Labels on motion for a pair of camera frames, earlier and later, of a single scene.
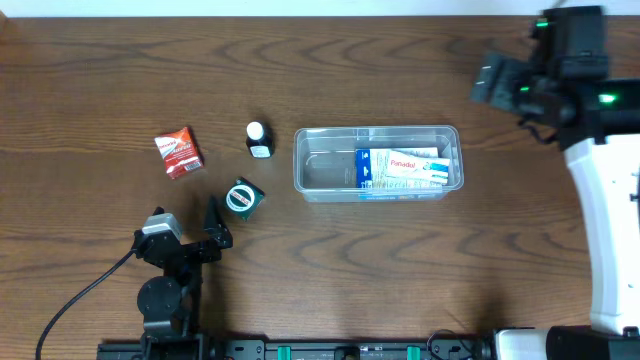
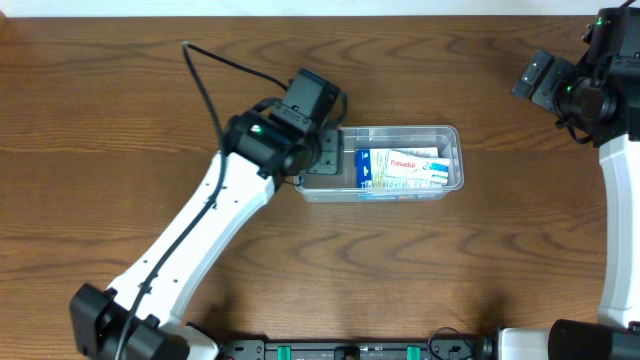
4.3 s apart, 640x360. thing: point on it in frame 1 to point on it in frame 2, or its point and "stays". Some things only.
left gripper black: [189, 250] to [327, 151]
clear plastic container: [378, 163] stays
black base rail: [476, 348] stays
